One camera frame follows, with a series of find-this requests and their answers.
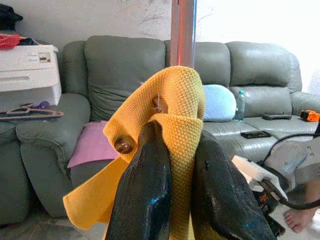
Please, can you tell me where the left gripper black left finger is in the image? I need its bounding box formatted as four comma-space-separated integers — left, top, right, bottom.
103, 122, 172, 240

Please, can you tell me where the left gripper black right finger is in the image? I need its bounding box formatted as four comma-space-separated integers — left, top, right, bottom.
191, 129, 277, 240

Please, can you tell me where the yellow shirt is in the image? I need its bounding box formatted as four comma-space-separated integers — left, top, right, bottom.
62, 66, 207, 240

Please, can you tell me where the pale pink plastic hanger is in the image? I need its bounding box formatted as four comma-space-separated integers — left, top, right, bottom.
169, 0, 197, 70

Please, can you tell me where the salmon plastic hanger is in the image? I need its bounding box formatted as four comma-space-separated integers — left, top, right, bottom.
0, 103, 65, 124

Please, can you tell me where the person bare foot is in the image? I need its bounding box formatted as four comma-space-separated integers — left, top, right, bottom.
284, 174, 320, 234

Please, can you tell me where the black smartphone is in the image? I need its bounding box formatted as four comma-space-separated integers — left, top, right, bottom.
240, 130, 272, 139

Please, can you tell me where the pink cushion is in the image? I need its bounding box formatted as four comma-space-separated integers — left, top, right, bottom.
66, 120, 120, 169

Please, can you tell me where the black remote control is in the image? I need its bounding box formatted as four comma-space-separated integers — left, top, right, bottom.
261, 112, 292, 121

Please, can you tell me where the clear plastic water bottle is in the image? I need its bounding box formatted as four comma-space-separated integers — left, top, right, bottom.
233, 89, 247, 122

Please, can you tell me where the pale blue pillow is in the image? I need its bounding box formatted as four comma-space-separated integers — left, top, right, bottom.
202, 84, 237, 123

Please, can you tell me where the orange black power tool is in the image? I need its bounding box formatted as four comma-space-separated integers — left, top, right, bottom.
299, 109, 320, 124

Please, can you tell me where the dark green sofa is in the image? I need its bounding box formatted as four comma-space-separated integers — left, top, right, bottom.
0, 34, 320, 226

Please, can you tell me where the small purple object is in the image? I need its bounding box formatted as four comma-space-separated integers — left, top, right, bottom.
31, 100, 50, 110

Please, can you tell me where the white printer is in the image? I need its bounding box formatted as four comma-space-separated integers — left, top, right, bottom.
0, 44, 62, 111

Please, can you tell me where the red garment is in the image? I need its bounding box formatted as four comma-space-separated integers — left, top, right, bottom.
0, 33, 21, 50

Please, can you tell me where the black garment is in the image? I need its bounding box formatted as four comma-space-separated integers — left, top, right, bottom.
0, 3, 24, 31

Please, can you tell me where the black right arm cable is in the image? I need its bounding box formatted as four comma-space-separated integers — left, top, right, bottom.
259, 133, 320, 211

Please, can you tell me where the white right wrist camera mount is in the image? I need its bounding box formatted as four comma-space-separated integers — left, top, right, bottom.
231, 154, 289, 201

